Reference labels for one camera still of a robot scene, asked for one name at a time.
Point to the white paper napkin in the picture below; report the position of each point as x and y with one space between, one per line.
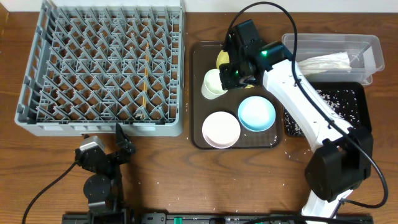
324 63

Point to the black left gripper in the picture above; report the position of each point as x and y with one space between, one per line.
109 156

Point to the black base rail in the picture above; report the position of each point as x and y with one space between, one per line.
156 218

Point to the light blue bowl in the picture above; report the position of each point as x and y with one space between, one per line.
256 113

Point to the yellow round plate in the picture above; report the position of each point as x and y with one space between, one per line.
222 59

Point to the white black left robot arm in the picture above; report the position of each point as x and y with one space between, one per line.
104 188

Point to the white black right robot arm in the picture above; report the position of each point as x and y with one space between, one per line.
341 153

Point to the grey plastic dish rack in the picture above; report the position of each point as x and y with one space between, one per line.
96 64

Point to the white pink bowl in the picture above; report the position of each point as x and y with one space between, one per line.
221 130

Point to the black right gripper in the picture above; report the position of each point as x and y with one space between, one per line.
227 82

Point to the dark brown serving tray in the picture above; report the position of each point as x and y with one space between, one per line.
202 59

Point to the clear plastic waste bin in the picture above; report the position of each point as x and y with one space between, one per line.
364 52

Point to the black waste tray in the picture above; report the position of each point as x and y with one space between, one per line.
360 96

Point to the pale green cup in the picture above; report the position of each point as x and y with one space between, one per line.
211 87

